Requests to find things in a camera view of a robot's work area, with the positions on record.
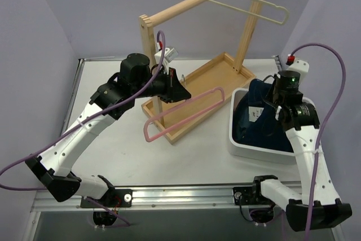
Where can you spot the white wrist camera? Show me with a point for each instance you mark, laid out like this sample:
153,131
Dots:
298,65
170,54

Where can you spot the aluminium mounting rail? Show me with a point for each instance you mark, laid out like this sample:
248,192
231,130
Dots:
158,197

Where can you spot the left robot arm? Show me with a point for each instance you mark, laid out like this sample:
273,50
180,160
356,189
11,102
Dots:
111,100

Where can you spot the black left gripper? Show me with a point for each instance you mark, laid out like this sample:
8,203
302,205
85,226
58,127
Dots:
171,84

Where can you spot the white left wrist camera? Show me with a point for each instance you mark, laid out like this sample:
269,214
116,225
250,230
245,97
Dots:
170,54

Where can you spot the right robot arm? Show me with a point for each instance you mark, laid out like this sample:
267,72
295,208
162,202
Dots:
318,206

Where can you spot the pink hanger with metal hook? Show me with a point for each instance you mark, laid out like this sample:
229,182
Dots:
209,94

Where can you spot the wooden clothes rack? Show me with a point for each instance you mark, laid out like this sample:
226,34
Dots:
224,64

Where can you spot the white paper price tag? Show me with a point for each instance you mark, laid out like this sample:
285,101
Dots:
254,113

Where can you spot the white plastic basket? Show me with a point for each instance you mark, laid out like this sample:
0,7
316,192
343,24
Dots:
298,120

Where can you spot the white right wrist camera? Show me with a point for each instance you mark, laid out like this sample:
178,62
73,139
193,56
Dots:
298,65

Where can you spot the dark blue denim skirt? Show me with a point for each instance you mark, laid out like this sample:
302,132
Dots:
265,132

